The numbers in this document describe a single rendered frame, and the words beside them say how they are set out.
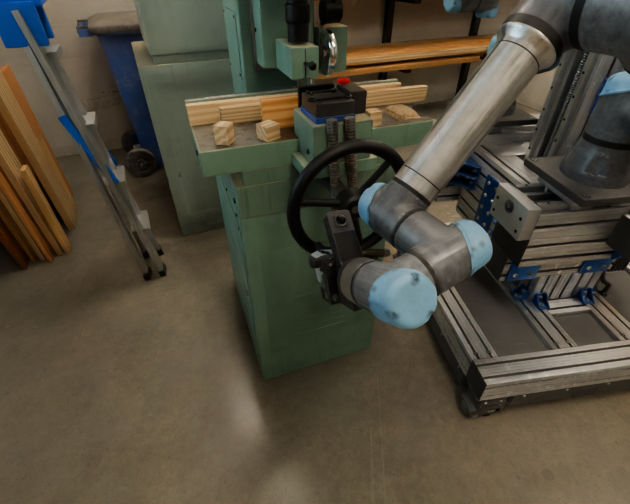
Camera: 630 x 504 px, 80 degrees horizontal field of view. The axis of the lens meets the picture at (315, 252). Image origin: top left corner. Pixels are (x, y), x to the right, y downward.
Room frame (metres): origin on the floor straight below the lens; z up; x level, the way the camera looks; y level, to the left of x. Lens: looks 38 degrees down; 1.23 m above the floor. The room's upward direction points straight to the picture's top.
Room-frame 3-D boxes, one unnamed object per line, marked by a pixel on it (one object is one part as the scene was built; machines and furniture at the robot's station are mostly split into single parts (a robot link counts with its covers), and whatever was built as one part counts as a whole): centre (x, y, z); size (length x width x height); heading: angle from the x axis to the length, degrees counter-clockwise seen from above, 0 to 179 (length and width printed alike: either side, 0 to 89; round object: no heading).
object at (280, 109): (0.96, 0.02, 0.94); 0.23 x 0.02 x 0.07; 110
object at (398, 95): (1.06, -0.04, 0.92); 0.60 x 0.02 x 0.04; 110
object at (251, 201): (1.14, 0.08, 0.76); 0.57 x 0.45 x 0.09; 20
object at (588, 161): (0.84, -0.68, 0.87); 0.15 x 0.15 x 0.10
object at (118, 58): (2.73, 1.13, 0.48); 0.64 x 0.54 x 0.97; 116
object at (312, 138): (0.85, -0.04, 0.92); 0.15 x 0.13 x 0.09; 110
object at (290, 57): (1.05, 0.05, 1.03); 0.14 x 0.07 x 0.09; 20
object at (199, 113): (1.05, 0.04, 0.93); 0.60 x 0.02 x 0.05; 110
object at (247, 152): (0.93, -0.01, 0.87); 0.61 x 0.30 x 0.06; 110
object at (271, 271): (1.14, 0.08, 0.36); 0.58 x 0.45 x 0.71; 20
